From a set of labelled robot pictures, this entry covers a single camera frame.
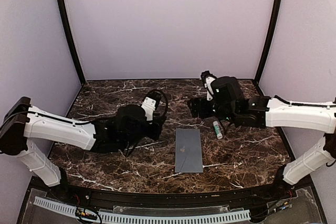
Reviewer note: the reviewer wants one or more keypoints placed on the black corner frame post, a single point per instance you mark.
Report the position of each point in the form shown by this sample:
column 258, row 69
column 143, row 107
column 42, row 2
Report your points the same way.
column 70, row 41
column 268, row 41

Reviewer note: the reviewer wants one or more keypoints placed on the black right corner frame post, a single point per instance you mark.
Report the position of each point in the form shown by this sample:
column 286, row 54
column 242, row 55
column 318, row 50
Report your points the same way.
column 268, row 41

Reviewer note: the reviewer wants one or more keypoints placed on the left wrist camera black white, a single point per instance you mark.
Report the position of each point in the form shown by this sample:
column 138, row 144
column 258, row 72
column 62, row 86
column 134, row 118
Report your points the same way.
column 151, row 103

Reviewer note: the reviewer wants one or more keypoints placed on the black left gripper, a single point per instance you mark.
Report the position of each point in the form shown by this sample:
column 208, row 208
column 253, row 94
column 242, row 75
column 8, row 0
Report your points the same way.
column 155, row 134

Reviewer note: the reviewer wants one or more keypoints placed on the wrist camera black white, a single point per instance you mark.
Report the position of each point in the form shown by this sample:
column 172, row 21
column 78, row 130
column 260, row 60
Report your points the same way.
column 151, row 103
column 207, row 78

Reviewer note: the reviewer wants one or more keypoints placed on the grey slotted cable duct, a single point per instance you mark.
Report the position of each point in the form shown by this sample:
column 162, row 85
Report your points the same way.
column 149, row 215

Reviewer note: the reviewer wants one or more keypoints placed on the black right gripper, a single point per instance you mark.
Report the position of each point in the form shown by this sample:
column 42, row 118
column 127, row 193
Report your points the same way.
column 198, row 103

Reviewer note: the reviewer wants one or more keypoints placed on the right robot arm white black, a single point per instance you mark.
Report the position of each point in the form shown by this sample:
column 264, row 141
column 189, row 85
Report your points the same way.
column 225, row 101

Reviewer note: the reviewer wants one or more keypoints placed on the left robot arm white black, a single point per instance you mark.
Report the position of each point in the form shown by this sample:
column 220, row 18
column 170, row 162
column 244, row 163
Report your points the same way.
column 123, row 131

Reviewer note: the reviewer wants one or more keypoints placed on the black left corner frame post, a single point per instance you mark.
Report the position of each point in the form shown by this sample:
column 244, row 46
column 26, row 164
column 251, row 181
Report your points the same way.
column 70, row 41

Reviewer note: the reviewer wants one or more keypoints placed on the black front table rail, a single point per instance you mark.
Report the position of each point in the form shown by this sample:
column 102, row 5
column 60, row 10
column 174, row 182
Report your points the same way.
column 107, row 188

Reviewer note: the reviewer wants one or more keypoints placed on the small circuit board with wires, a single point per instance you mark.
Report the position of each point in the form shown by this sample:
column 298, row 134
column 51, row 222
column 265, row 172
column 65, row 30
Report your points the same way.
column 85, row 214

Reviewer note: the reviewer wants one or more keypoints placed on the green white glue stick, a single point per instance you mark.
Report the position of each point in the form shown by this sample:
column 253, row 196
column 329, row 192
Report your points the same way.
column 217, row 129

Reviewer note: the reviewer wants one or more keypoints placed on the grey-blue paper envelope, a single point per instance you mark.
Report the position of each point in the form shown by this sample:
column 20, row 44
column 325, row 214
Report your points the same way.
column 188, row 151

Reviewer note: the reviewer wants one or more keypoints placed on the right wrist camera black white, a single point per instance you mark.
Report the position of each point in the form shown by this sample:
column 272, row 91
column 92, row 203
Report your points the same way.
column 207, row 78

